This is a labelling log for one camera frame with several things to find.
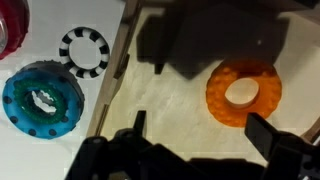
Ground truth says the wooden slatted tray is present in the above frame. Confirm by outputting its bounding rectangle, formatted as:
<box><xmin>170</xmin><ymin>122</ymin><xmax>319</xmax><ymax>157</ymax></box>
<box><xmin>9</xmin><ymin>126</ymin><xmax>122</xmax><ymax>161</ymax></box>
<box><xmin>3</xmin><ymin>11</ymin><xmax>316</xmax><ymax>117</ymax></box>
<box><xmin>85</xmin><ymin>0</ymin><xmax>320</xmax><ymax>158</ymax></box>

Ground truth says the red ring clear dome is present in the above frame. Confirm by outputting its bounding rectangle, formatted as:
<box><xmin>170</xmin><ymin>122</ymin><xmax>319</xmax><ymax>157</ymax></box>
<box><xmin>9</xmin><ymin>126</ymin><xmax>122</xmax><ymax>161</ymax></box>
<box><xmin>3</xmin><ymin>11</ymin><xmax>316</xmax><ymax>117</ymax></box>
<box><xmin>0</xmin><ymin>0</ymin><xmax>31</xmax><ymax>61</ymax></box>

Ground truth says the orange bumpy ring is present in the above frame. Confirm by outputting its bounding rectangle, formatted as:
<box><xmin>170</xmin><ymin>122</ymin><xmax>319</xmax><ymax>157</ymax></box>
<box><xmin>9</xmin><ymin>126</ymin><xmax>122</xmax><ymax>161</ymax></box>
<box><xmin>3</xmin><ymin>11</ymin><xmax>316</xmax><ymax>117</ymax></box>
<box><xmin>205</xmin><ymin>59</ymin><xmax>283</xmax><ymax>129</ymax></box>

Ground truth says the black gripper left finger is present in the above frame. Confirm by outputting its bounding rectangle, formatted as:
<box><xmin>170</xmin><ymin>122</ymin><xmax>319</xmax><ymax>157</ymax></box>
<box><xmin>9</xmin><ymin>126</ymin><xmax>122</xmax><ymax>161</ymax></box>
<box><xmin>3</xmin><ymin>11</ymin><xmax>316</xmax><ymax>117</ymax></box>
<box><xmin>132</xmin><ymin>110</ymin><xmax>148</xmax><ymax>138</ymax></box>

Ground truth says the blue dotted ring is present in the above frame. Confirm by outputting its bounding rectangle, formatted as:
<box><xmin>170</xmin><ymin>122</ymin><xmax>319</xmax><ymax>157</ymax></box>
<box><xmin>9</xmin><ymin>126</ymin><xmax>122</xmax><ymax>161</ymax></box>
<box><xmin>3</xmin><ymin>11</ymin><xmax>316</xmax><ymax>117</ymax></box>
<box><xmin>1</xmin><ymin>60</ymin><xmax>86</xmax><ymax>140</ymax></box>

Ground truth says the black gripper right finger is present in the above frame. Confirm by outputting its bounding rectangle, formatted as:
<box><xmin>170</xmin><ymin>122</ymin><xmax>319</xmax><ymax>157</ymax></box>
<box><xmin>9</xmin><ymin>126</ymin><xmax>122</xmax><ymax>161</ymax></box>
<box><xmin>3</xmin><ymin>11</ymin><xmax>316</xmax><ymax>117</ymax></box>
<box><xmin>244</xmin><ymin>112</ymin><xmax>291</xmax><ymax>168</ymax></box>

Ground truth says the black white striped ring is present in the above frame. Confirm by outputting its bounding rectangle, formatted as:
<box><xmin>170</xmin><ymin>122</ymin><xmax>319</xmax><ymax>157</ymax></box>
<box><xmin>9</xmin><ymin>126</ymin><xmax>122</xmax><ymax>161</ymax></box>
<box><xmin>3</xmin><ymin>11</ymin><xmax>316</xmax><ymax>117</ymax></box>
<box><xmin>58</xmin><ymin>26</ymin><xmax>111</xmax><ymax>80</ymax></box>

